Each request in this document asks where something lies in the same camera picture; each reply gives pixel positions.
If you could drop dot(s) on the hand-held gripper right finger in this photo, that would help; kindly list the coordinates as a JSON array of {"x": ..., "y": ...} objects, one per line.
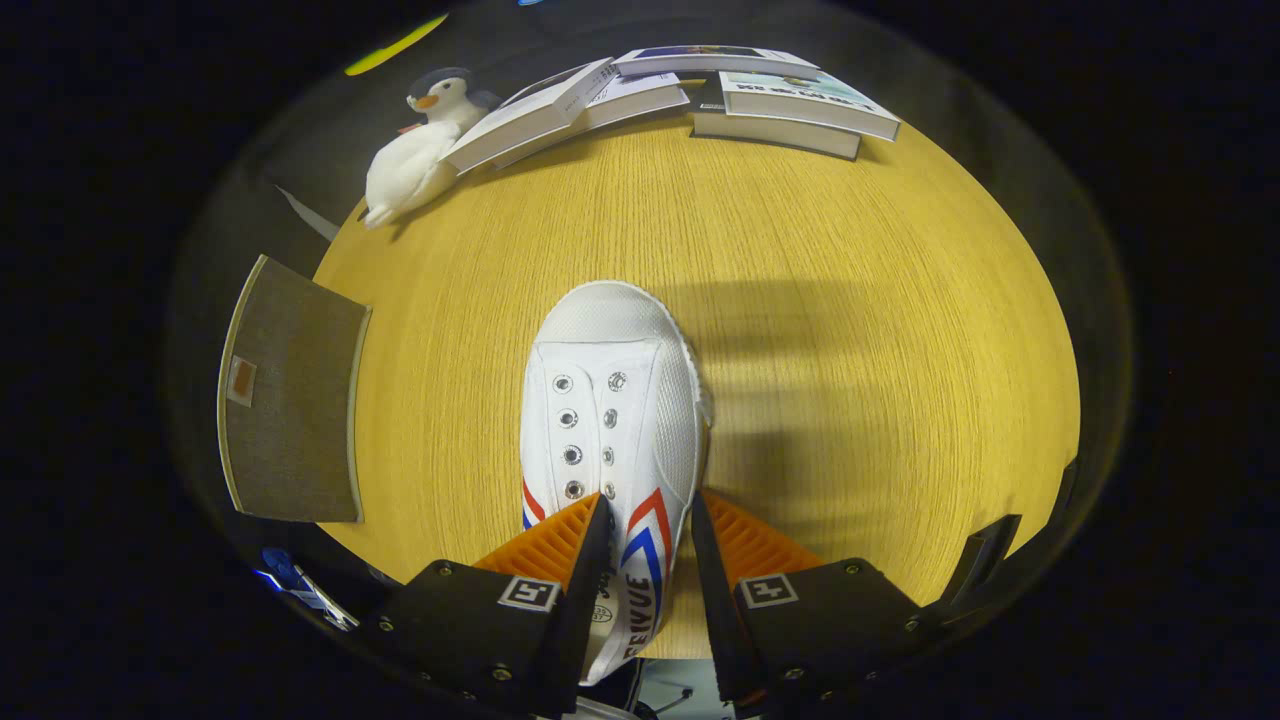
[{"x": 715, "y": 620}]

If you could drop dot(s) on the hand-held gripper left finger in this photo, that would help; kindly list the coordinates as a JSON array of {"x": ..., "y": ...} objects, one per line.
[{"x": 580, "y": 630}]

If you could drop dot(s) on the white canvas shoe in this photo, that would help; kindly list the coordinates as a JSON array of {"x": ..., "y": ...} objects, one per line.
[{"x": 610, "y": 330}]

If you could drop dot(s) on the grey fabric storage box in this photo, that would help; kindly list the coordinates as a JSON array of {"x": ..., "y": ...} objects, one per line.
[{"x": 295, "y": 400}]

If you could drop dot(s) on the blue white object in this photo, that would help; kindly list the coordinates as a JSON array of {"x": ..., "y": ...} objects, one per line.
[{"x": 300, "y": 590}]

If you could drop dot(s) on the dark grey book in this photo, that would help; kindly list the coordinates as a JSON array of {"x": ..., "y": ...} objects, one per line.
[{"x": 770, "y": 135}]

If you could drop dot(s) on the white plush toy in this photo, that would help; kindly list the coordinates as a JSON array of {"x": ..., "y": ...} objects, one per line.
[{"x": 410, "y": 170}]

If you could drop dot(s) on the white book with dark portrait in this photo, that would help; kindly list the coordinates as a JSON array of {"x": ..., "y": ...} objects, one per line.
[{"x": 520, "y": 120}]

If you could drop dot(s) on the plain white book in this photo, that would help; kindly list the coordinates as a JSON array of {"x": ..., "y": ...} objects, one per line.
[{"x": 630, "y": 100}]

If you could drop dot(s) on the book with pale green cover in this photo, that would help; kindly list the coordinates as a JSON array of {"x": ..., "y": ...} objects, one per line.
[{"x": 800, "y": 100}]

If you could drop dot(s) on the penguin plush toy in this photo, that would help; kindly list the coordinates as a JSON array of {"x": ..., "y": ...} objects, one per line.
[{"x": 445, "y": 95}]

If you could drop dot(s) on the book with blue picture cover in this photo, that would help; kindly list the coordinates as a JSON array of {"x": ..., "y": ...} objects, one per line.
[{"x": 710, "y": 58}]

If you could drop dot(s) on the black backdrop cloth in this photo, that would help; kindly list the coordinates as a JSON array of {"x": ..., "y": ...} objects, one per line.
[{"x": 330, "y": 120}]

